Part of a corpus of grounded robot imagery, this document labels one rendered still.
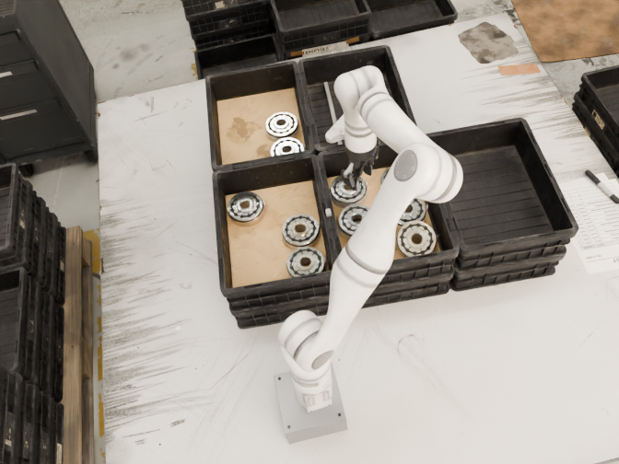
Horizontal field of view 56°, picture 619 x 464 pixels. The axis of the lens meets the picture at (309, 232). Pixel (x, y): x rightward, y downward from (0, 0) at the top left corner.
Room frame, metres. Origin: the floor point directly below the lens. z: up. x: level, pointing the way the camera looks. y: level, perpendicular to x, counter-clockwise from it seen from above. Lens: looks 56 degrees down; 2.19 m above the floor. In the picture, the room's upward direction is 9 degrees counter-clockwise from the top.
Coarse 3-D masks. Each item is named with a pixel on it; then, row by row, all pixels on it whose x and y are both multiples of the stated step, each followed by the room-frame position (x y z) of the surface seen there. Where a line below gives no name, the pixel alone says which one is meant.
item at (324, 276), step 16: (272, 160) 1.10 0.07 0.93; (288, 160) 1.09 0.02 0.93; (320, 176) 1.01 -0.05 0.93; (320, 192) 0.96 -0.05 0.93; (336, 256) 0.75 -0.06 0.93; (224, 272) 0.76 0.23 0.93; (224, 288) 0.71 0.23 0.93; (240, 288) 0.71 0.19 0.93; (256, 288) 0.70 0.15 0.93; (272, 288) 0.70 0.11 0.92
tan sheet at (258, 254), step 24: (264, 192) 1.07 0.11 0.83; (288, 192) 1.05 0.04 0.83; (312, 192) 1.04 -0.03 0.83; (264, 216) 0.98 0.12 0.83; (288, 216) 0.97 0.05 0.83; (312, 216) 0.95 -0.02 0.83; (240, 240) 0.91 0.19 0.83; (264, 240) 0.90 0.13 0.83; (240, 264) 0.84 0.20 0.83; (264, 264) 0.82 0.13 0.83
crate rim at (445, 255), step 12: (384, 144) 1.09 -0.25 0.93; (324, 156) 1.09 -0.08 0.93; (324, 168) 1.04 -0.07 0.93; (324, 180) 1.01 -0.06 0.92; (324, 192) 0.96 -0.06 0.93; (444, 204) 0.85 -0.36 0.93; (444, 216) 0.82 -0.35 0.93; (336, 228) 0.83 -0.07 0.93; (336, 240) 0.80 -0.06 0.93; (456, 240) 0.74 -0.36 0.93; (336, 252) 0.77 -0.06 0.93; (444, 252) 0.71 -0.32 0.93; (456, 252) 0.71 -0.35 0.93; (396, 264) 0.70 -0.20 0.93; (408, 264) 0.70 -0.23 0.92; (420, 264) 0.70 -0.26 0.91
